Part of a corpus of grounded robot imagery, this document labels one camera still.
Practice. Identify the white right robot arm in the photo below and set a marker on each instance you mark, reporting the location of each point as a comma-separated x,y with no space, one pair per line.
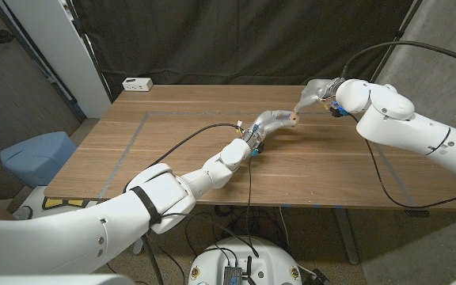
410,126

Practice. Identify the white table leg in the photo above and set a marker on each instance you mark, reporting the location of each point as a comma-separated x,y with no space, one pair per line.
137,247

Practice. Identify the white power strip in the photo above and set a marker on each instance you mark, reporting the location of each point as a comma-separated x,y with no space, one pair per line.
137,84

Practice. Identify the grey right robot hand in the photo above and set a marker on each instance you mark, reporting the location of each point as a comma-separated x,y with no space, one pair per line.
317,89

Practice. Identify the black door frame strip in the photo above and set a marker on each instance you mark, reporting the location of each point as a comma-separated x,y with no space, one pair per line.
38,59

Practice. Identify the black table control panel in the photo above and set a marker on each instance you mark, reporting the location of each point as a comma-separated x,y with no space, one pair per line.
417,213

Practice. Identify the yellow black floor sign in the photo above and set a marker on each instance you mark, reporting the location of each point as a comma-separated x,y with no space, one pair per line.
63,203

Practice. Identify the black antenna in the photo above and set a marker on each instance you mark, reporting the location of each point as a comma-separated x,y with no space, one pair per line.
249,267

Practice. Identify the grey table leg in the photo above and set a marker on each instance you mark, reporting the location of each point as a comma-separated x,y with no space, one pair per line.
346,237

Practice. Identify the blue padded stool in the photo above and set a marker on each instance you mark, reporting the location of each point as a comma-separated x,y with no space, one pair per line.
38,158

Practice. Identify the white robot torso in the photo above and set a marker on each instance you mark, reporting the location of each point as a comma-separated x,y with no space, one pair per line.
267,257

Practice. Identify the grey finned electronics box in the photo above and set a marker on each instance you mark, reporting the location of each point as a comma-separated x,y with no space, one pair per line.
232,275

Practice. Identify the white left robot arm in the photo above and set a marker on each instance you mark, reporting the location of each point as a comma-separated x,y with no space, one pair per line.
93,237

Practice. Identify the black backdrop stand pole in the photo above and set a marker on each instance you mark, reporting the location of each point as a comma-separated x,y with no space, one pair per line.
406,24
91,53

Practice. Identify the black backdrop curtain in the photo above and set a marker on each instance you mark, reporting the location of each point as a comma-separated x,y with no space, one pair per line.
232,39

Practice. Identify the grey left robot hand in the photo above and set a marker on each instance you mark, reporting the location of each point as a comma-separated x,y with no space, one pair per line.
267,122

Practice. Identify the grey sneaker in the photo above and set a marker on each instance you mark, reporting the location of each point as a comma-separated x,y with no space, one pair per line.
24,213

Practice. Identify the wooden block with holes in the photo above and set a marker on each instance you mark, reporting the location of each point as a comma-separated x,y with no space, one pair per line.
295,118

